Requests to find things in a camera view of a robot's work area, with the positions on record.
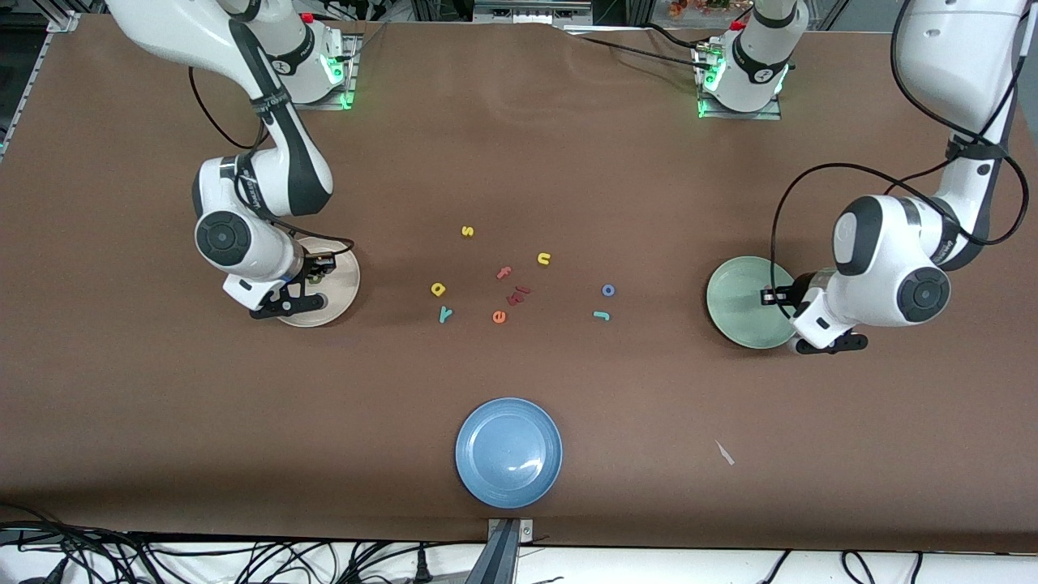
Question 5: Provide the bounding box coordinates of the beige round plate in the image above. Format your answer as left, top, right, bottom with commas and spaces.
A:
276, 237, 361, 329

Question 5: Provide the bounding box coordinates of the green round plate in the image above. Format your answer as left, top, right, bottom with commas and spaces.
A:
706, 256, 800, 350

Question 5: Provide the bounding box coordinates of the brown table cover sheet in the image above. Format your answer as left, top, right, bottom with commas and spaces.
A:
0, 15, 1038, 554

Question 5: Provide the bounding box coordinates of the blue round plate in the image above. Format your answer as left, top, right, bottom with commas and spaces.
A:
455, 397, 563, 509

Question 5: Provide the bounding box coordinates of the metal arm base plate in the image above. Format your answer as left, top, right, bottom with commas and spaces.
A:
696, 41, 783, 121
270, 32, 359, 111

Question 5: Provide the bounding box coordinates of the aluminium background frame structure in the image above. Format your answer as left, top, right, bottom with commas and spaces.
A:
410, 0, 654, 25

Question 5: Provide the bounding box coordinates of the aluminium table frame rail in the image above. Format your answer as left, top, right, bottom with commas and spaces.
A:
0, 12, 78, 159

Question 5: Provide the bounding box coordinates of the grey metal camera post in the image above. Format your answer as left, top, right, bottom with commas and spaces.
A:
485, 517, 536, 584

